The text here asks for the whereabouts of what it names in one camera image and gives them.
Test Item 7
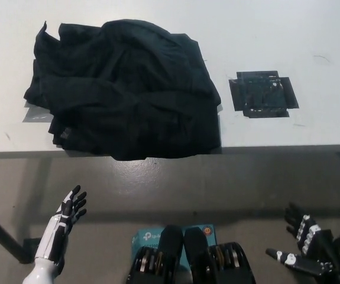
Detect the robot right white black hand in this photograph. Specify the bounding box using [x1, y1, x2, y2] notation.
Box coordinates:
[265, 202, 336, 276]

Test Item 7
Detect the robot left white black hand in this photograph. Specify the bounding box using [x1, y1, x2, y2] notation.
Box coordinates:
[34, 185, 88, 263]

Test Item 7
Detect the black jacket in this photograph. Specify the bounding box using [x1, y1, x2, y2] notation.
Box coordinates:
[23, 20, 224, 162]

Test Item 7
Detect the robot left black leg block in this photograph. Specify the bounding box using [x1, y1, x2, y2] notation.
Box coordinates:
[125, 224, 186, 284]

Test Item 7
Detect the robot black leg block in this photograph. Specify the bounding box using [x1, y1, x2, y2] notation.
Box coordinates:
[125, 224, 186, 284]
[183, 226, 257, 284]

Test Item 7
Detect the robot right black leg block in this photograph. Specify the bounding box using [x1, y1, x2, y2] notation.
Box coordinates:
[183, 226, 257, 284]

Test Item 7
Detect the teal tp-link box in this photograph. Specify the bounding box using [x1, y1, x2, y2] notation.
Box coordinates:
[131, 224, 217, 270]

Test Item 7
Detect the grey tape patch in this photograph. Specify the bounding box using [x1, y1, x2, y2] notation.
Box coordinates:
[22, 101, 54, 124]

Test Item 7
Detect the black tape patch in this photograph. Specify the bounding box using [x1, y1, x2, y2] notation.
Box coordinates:
[228, 70, 300, 120]

